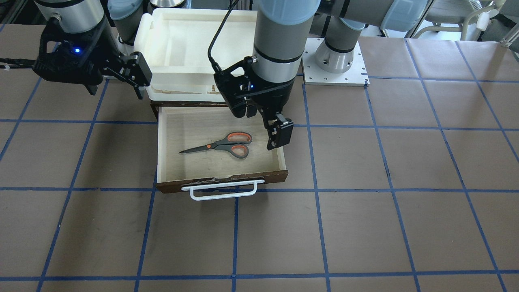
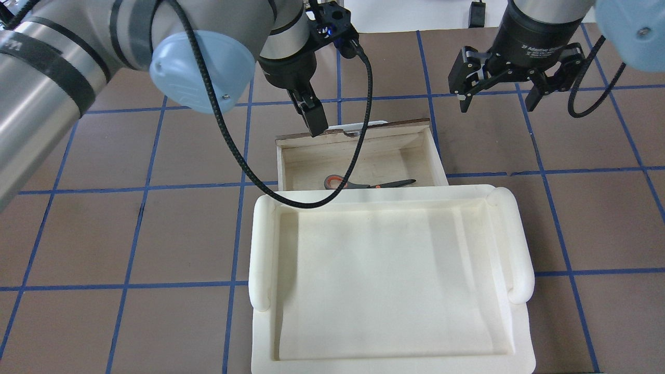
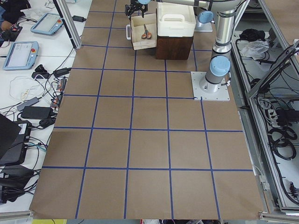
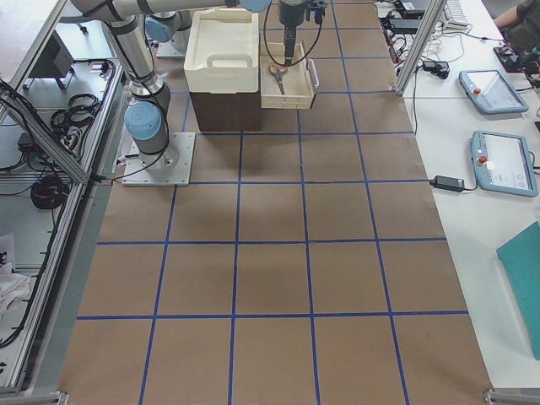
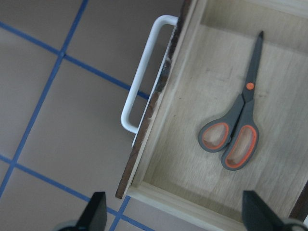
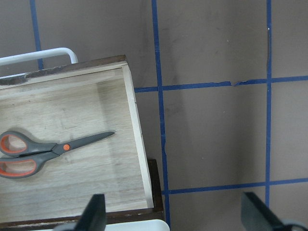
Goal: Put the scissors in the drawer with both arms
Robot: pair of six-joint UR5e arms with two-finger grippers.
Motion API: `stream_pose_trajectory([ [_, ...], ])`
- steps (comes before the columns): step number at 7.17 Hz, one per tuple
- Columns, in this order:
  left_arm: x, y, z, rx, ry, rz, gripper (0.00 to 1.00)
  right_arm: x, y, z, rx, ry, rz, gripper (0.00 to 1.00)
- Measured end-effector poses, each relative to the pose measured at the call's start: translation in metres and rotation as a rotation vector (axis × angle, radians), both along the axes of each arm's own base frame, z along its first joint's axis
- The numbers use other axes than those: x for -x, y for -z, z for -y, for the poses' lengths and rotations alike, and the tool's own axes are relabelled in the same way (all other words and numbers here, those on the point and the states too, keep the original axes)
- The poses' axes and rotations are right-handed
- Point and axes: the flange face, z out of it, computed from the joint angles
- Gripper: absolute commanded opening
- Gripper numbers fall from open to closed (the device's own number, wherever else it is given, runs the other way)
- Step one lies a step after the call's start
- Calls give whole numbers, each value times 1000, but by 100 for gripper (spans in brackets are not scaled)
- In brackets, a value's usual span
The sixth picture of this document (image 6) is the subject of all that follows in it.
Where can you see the wooden drawer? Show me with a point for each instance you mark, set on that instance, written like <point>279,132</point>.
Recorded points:
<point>89,111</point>

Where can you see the grey orange scissors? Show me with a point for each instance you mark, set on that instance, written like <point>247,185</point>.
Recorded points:
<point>26,157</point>

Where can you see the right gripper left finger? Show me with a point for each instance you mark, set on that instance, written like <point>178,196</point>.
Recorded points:
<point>93,217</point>

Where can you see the white drawer handle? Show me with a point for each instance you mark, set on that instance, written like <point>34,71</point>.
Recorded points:
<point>39,55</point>

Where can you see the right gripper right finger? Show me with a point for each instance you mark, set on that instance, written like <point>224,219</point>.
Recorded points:
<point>256,216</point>

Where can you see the white foam tray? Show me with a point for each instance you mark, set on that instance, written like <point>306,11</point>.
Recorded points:
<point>145,225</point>

